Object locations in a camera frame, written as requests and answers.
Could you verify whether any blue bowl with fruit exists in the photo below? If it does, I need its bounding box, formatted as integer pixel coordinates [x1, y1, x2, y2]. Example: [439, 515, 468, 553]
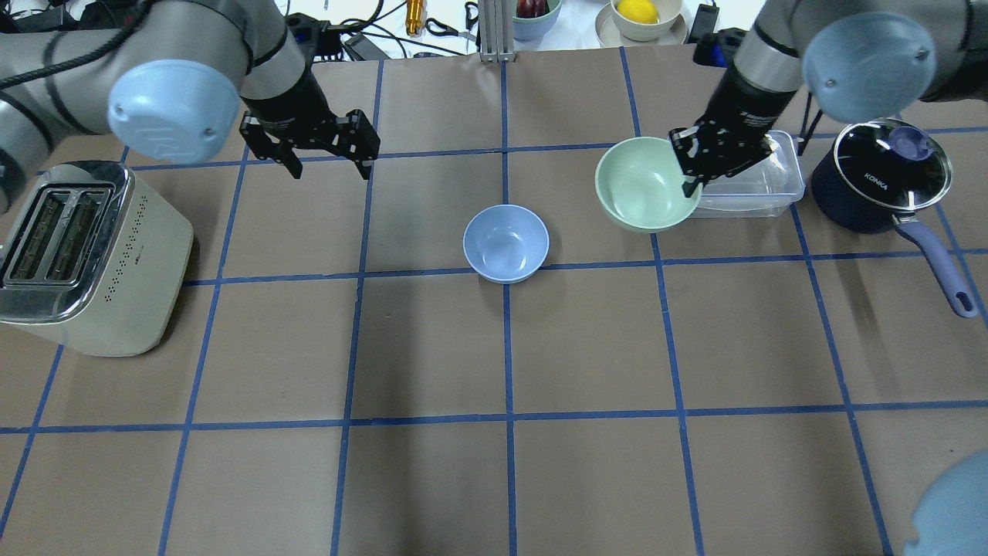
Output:
[513, 0, 563, 42]

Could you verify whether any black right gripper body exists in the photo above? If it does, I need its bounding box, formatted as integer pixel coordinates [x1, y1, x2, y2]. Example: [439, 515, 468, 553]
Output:
[669, 66, 795, 186]

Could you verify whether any dark blue saucepan with lid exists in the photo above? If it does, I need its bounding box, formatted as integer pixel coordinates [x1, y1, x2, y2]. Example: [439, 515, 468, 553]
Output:
[810, 117, 979, 319]

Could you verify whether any clear plastic container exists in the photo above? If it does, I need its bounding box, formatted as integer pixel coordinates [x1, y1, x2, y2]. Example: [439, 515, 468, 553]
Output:
[689, 129, 806, 219]

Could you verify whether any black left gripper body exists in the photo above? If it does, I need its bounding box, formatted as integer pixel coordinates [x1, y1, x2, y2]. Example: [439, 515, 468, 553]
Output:
[240, 69, 381, 163]

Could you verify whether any cream bowl on plate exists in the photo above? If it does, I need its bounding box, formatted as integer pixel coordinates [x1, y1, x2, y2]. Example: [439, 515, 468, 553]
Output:
[595, 1, 688, 47]

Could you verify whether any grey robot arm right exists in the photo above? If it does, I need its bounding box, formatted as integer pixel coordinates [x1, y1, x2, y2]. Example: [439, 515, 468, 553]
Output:
[669, 1, 987, 197]

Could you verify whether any green bowl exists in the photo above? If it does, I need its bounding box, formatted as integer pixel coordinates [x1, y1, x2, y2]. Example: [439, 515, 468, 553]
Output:
[595, 137, 702, 233]

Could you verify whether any cream and chrome toaster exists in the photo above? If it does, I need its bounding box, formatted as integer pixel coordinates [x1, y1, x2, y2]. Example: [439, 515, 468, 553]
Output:
[1, 161, 194, 357]

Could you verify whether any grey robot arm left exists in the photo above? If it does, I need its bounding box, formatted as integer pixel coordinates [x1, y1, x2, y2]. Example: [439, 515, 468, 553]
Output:
[1, 1, 381, 212]

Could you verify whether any yellow lemon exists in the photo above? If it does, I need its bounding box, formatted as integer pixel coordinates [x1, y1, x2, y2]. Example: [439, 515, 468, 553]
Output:
[615, 0, 660, 25]

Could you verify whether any aluminium frame post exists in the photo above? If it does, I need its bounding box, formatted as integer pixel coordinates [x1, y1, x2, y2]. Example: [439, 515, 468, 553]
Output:
[477, 0, 516, 63]

